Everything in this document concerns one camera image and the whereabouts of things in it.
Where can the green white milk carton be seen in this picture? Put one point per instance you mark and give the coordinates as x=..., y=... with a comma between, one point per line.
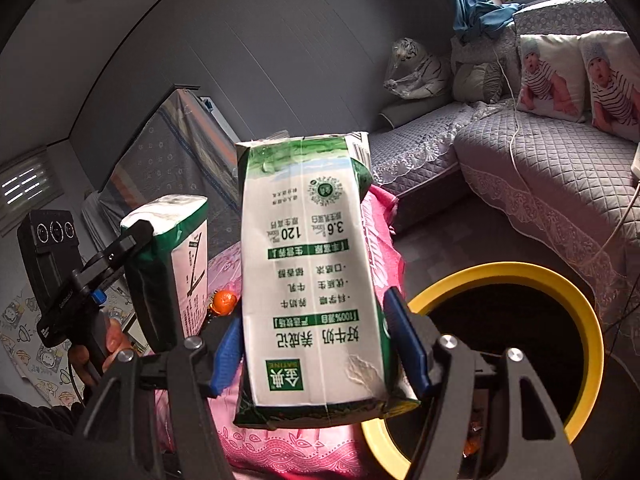
x=310, y=285

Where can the small tangerine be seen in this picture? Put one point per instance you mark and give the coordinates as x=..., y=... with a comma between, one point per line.
x=224, y=302

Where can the grey window blind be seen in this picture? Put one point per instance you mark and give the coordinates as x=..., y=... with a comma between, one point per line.
x=27, y=185

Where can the white tiger plush toy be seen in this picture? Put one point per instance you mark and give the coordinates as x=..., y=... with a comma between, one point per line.
x=420, y=72

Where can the blue curtain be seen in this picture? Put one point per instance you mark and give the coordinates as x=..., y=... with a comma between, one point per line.
x=472, y=0

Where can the large green-white milk carton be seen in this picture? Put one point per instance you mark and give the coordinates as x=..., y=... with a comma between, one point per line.
x=185, y=270

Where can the pink floral blanket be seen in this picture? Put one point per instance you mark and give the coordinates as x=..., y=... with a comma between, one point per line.
x=280, y=452

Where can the person's left forearm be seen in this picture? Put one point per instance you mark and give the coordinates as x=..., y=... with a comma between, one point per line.
x=40, y=435

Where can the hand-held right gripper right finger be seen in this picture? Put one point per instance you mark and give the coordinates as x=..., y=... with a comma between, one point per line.
x=407, y=345

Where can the flat grey pillow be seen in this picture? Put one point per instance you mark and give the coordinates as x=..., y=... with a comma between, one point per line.
x=407, y=112

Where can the black yellow-rimmed trash bin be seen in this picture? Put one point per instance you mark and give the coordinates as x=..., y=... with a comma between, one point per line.
x=550, y=280

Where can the person's left hand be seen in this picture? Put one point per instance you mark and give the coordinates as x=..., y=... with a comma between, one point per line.
x=120, y=340

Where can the baby print cushion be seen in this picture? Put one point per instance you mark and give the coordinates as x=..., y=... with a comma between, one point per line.
x=550, y=80
x=612, y=85

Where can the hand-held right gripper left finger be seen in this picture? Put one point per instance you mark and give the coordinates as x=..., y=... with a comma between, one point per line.
x=227, y=355

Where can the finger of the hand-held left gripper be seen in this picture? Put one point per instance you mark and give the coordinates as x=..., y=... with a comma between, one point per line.
x=117, y=252

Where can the grey hanging cloth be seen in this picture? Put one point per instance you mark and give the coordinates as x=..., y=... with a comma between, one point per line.
x=95, y=220

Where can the grey quilted sofa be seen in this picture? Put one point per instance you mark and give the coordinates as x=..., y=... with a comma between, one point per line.
x=550, y=170

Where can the cartoon wall poster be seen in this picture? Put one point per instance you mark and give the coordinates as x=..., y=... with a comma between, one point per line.
x=30, y=345

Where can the grey frilled cushion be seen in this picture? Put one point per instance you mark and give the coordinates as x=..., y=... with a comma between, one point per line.
x=477, y=82
x=482, y=50

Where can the striped sheet covered wardrobe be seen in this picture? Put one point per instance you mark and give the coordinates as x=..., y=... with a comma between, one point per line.
x=170, y=160

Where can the white charger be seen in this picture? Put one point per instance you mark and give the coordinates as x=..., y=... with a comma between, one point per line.
x=636, y=165

